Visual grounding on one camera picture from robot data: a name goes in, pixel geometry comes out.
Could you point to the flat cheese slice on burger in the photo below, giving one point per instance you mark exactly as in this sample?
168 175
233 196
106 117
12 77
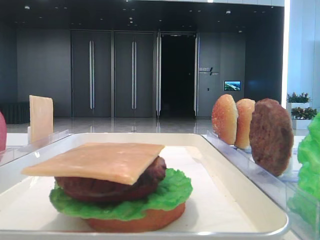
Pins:
121 163

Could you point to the upright bread slice outer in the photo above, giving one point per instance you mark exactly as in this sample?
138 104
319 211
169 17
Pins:
224 118

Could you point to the upright bread slice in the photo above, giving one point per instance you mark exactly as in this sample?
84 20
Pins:
224 118
245 108

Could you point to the green lettuce leaf on burger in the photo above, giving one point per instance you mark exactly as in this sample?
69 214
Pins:
174 190

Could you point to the upright bread slice inner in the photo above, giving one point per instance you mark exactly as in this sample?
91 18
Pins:
245 108

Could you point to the brown meat patty on burger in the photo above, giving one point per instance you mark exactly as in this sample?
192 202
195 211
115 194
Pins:
101 191

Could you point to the upright brown meat patty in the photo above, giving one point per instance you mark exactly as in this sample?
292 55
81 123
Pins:
271 136

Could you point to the upright cheese slice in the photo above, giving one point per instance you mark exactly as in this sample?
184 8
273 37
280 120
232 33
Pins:
41 117

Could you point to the red tomato slice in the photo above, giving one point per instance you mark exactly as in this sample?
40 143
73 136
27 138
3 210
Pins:
3 132

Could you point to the upright green lettuce leaf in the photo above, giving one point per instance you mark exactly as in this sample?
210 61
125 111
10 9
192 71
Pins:
308 165

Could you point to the bottom bun on tray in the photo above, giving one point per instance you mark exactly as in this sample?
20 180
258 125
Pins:
153 221

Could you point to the white rectangular metal tray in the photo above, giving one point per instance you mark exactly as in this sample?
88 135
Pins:
224 204

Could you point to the white planter with plants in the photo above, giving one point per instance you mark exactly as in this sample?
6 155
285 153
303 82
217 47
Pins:
300 110

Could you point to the wall mounted screen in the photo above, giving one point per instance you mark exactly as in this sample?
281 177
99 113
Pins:
232 85

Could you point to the left clear acrylic rail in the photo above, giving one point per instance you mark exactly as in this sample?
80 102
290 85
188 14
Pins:
19 145

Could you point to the clear acrylic rail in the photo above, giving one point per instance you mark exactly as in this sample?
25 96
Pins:
19 145
279 189

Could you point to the right clear acrylic rail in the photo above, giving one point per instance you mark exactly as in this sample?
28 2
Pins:
279 189

